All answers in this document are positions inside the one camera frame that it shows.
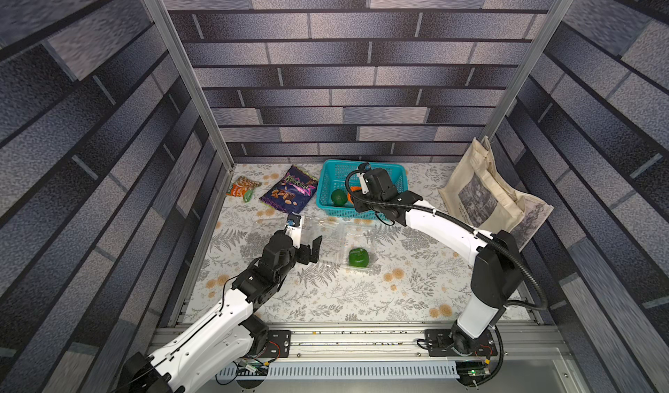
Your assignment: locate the green fruit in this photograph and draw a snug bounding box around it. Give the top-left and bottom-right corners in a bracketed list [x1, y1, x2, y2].
[330, 188, 348, 207]
[348, 248, 370, 269]

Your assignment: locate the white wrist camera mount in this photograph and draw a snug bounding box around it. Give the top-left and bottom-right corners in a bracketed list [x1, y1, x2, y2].
[356, 171, 370, 194]
[285, 214, 302, 248]

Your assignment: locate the small orange green snack bag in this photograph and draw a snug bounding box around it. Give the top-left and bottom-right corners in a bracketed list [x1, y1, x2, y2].
[226, 175, 262, 202]

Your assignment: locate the aluminium rail frame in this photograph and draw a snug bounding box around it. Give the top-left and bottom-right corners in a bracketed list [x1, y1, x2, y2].
[132, 319, 592, 393]

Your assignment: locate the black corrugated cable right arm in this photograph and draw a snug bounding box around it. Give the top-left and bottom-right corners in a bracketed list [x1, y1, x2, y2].
[343, 162, 549, 310]

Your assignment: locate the left circuit board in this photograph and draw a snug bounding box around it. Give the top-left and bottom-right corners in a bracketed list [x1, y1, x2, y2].
[237, 361, 268, 377]

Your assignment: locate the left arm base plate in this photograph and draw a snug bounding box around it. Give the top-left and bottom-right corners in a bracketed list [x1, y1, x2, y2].
[250, 330, 293, 361]

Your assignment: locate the clear plastic container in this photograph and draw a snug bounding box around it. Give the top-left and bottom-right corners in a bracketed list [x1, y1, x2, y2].
[302, 217, 346, 266]
[330, 223, 382, 275]

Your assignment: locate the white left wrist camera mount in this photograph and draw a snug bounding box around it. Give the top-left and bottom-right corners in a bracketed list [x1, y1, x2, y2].
[285, 214, 302, 248]

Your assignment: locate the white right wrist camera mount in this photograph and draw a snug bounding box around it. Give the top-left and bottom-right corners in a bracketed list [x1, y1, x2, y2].
[356, 171, 370, 194]

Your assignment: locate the teal plastic basket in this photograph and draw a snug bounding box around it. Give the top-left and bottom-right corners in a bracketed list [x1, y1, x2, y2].
[315, 160, 409, 221]

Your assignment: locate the right circuit board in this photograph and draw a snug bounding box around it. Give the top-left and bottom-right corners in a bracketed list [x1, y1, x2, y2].
[456, 362, 491, 387]

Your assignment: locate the purple candy bag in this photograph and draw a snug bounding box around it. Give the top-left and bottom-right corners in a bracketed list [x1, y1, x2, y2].
[260, 165, 319, 215]

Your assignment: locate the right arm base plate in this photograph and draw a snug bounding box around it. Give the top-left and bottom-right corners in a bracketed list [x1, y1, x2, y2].
[416, 330, 498, 358]

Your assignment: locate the circuit board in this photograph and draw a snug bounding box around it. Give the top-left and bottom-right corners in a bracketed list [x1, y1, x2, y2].
[237, 361, 268, 377]
[456, 362, 491, 387]

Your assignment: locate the beige canvas tote bag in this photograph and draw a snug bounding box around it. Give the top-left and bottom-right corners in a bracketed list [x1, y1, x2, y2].
[439, 138, 554, 250]

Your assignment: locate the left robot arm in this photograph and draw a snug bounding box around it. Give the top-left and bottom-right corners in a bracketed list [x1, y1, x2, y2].
[115, 227, 322, 392]

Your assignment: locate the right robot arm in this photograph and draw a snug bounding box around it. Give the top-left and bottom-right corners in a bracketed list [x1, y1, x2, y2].
[345, 163, 548, 355]

